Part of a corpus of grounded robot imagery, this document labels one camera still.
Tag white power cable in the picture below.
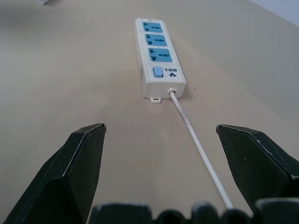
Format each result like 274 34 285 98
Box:
167 87 235 210

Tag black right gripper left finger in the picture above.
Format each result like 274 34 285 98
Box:
0 123 107 224

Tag white power strip blue sockets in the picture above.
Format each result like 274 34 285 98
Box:
135 18 187 104

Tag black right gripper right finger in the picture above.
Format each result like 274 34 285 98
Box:
215 124 299 215

